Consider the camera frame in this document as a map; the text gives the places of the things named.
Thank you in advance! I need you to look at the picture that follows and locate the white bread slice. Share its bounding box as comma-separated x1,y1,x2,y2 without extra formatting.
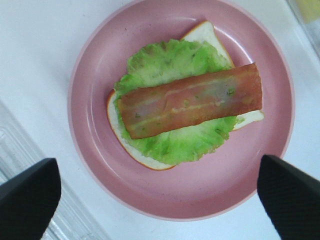
106,20,265,172

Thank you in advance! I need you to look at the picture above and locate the left clear plastic container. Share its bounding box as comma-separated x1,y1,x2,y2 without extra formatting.
0,99,111,240

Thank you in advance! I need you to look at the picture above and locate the clear plastic container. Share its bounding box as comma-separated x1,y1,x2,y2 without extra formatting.
286,0,320,59
0,99,111,240

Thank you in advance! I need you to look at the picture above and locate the brown bacon strip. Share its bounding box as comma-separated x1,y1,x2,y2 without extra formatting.
116,63,263,139

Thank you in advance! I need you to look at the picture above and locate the yellow cheese slice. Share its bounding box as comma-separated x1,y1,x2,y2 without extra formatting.
295,0,320,24

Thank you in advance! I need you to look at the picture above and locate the right clear plastic container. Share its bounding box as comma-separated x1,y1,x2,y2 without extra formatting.
286,0,320,59

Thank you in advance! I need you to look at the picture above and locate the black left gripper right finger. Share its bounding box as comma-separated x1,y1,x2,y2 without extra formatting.
257,154,320,240

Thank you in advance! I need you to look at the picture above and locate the green lettuce leaf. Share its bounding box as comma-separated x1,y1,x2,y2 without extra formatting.
112,38,238,167

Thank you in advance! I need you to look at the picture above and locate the pink round plate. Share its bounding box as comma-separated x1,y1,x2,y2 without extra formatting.
68,0,294,221

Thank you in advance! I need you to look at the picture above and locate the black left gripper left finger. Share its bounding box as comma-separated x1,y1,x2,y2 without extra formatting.
0,158,62,240

